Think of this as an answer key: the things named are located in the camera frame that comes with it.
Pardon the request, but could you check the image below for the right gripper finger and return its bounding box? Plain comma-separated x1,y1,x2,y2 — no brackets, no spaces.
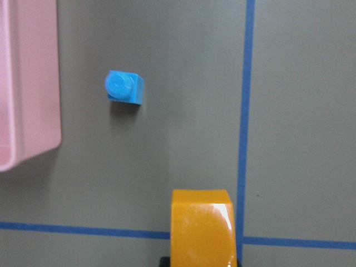
159,256,170,267

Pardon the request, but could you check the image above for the orange sloped block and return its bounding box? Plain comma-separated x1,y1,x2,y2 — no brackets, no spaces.
170,189,238,266

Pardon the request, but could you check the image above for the pink plastic box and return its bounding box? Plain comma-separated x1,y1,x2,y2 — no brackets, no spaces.
1,1,62,172

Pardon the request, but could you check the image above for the small blue block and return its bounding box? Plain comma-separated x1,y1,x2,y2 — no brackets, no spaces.
105,70,145,105

